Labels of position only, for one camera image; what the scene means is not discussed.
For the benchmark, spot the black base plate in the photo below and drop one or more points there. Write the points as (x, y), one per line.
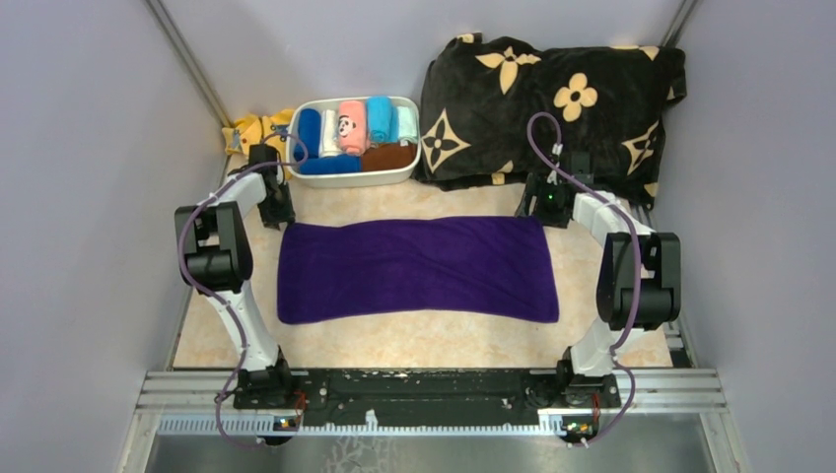
(424, 398)

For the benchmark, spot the white rolled towel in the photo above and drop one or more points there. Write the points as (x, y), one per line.
(329, 142)

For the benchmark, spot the dark blue rolled towel upright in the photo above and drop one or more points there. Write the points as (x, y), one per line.
(309, 131)

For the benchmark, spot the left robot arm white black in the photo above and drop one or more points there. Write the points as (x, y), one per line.
(214, 257)

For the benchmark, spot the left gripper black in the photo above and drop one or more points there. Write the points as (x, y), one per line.
(287, 214)

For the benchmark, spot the light blue rolled towel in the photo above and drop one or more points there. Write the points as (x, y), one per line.
(379, 111)

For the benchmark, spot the brown rolled towel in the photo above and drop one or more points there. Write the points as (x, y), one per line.
(388, 156)

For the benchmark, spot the purple towel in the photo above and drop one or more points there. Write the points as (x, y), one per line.
(492, 265)

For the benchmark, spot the black floral blanket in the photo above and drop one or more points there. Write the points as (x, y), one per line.
(489, 108)

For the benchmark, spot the aluminium frame rail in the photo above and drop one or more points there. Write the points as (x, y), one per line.
(670, 420)

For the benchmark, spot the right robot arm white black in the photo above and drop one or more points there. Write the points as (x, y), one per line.
(638, 285)

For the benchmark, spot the white plastic bin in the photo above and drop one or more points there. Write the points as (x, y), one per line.
(359, 179)

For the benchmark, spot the yellow patterned cloth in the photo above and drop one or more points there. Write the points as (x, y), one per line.
(254, 129)

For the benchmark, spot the dark blue rolled towel lying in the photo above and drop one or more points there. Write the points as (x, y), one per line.
(338, 164)

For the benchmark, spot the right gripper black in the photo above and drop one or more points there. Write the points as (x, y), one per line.
(535, 186)

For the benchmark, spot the pink panda towel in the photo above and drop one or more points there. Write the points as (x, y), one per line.
(352, 127)

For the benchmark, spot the pale mint rolled towel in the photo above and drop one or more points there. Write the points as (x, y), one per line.
(407, 125)

